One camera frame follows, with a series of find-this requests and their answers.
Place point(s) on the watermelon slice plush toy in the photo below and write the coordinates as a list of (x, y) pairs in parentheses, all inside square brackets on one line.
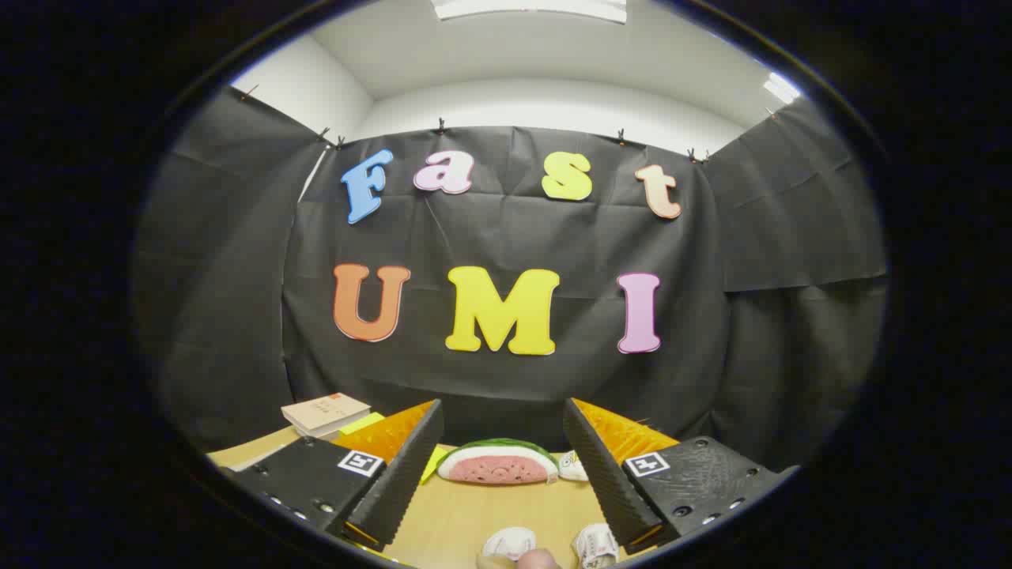
[(498, 468)]

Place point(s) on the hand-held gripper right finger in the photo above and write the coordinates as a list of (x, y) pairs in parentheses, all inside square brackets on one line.
[(605, 474)]

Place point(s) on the white plush toy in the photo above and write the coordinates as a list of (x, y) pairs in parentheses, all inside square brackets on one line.
[(572, 466)]

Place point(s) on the long ceiling light panel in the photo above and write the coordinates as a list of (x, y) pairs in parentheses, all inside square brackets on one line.
[(530, 8)]

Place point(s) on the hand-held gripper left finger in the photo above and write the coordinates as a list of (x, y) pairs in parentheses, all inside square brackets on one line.
[(403, 474)]

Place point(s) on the white canvas shoe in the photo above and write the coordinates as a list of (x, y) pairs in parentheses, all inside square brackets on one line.
[(510, 544), (597, 545)]

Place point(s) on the yellow book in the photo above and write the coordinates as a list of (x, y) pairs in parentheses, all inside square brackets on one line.
[(360, 423)]

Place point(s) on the small ceiling light panel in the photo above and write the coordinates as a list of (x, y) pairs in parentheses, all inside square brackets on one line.
[(781, 87)]

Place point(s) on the tan cover book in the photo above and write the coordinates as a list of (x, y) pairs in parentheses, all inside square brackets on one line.
[(324, 412)]

